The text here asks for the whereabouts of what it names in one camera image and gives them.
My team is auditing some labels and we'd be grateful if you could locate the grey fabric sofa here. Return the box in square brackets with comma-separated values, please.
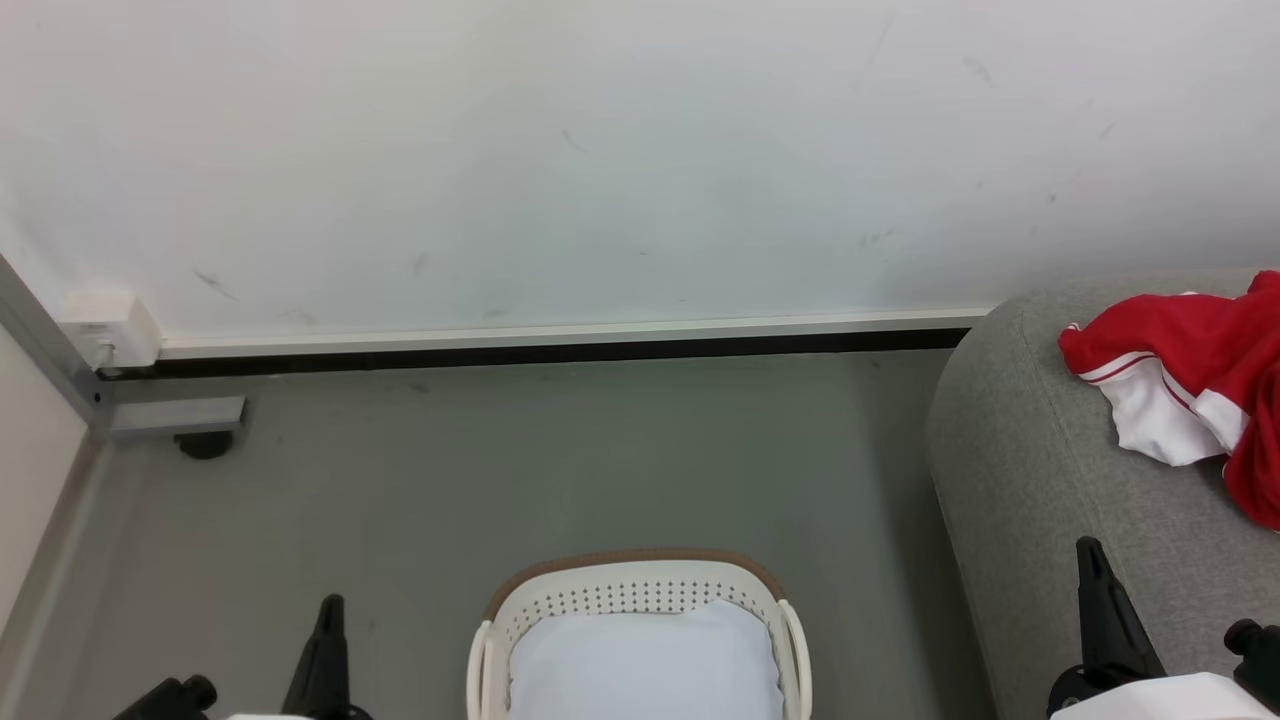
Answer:
[925, 268, 1280, 720]

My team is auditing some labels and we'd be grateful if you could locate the white wall box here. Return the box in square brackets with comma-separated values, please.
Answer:
[60, 290, 163, 373]

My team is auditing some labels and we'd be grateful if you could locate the red garment with white trim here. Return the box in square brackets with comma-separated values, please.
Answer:
[1058, 270, 1280, 531]

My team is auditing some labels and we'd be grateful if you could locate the cream plastic laundry basket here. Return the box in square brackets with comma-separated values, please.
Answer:
[466, 548, 813, 720]

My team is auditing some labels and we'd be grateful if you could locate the pale white cloth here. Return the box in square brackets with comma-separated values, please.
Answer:
[508, 598, 784, 720]

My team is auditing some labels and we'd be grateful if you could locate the grey metal foot bracket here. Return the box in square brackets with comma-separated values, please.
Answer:
[108, 395, 247, 461]

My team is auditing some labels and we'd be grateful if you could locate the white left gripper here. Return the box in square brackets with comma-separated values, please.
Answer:
[228, 594, 371, 720]

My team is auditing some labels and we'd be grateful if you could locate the white and black baseboard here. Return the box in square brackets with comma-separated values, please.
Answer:
[100, 308, 991, 381]

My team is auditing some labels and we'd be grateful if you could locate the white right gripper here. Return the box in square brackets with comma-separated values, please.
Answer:
[1046, 537, 1277, 720]

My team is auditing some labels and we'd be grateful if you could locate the metal frame foot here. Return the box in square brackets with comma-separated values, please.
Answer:
[0, 255, 113, 436]

